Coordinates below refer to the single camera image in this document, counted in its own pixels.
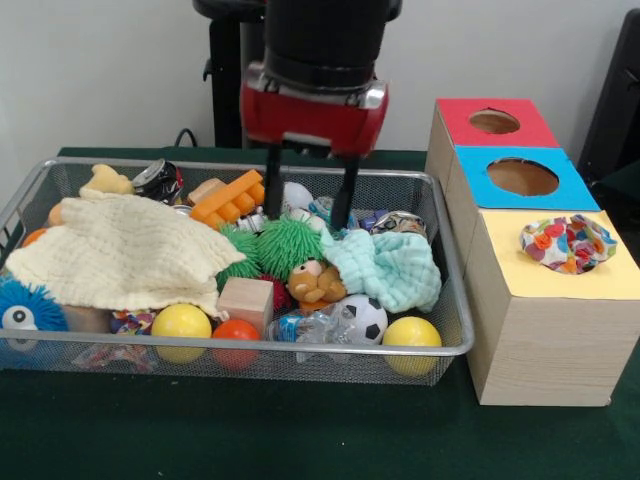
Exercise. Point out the wooden cube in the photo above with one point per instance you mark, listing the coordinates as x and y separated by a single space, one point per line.
245 302

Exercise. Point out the cream waffle cloth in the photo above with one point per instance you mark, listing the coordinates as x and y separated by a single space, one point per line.
125 250

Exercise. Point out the blue spiky toy with eyes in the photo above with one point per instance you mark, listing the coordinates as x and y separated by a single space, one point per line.
30 302

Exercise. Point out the wooden box with three holes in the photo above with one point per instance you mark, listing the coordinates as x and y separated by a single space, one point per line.
550 350

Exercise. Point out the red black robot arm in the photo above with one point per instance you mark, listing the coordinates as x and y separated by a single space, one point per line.
325 35

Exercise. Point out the shallow mesh bin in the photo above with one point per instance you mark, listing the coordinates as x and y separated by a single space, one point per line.
350 365

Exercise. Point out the orange ball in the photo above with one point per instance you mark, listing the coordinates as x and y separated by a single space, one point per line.
236 330

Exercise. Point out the orange plastic building block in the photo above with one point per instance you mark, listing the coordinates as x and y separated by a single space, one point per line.
227 197

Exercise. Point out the yellow ball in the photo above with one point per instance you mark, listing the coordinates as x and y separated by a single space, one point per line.
181 320
411 332

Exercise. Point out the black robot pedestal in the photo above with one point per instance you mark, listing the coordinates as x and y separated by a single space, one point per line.
225 100

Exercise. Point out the small soccer ball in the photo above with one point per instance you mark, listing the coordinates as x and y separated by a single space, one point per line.
367 317

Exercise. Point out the green spiky toy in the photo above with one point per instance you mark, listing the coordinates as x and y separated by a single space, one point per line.
287 245

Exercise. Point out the colourful polka-dot cloth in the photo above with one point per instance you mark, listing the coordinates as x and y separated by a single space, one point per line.
567 245

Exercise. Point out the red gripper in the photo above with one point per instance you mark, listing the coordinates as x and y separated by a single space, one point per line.
310 122

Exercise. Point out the dark green tablecloth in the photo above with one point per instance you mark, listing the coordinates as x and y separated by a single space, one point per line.
300 435
622 192

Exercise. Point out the mint waffle cloth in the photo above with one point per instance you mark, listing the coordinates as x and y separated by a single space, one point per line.
395 270

